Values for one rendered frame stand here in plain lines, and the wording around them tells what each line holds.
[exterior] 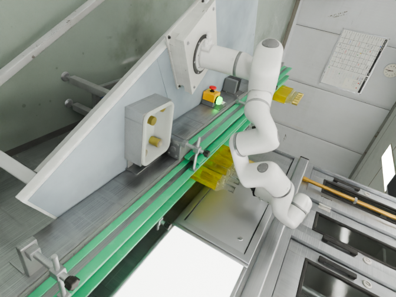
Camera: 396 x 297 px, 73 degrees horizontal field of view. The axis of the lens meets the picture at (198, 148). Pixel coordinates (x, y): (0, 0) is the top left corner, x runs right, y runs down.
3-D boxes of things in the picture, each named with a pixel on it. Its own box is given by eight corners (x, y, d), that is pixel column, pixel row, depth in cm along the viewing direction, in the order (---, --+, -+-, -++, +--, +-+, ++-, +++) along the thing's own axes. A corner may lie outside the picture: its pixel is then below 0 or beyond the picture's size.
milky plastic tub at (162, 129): (125, 159, 102) (142, 168, 99) (125, 106, 89) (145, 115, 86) (152, 141, 115) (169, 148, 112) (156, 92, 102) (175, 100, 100)
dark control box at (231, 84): (221, 89, 166) (233, 93, 163) (224, 77, 161) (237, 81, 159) (227, 86, 172) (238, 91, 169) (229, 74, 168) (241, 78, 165)
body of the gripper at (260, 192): (280, 203, 119) (259, 189, 125) (287, 187, 113) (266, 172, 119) (271, 211, 114) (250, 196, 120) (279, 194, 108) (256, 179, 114)
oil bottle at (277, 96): (261, 96, 218) (295, 108, 209) (264, 90, 215) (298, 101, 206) (264, 94, 223) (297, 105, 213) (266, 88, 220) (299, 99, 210)
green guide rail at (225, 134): (183, 158, 118) (199, 165, 116) (184, 156, 118) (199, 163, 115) (280, 74, 252) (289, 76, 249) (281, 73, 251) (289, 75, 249)
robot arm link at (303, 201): (301, 220, 97) (316, 199, 98) (276, 203, 102) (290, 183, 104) (301, 226, 110) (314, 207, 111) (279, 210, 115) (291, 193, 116)
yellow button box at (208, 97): (200, 102, 145) (212, 107, 142) (203, 89, 141) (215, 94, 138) (206, 99, 150) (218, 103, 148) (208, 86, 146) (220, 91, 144)
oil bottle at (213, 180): (179, 172, 122) (220, 193, 115) (180, 163, 119) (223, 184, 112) (185, 167, 127) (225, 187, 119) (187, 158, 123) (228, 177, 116)
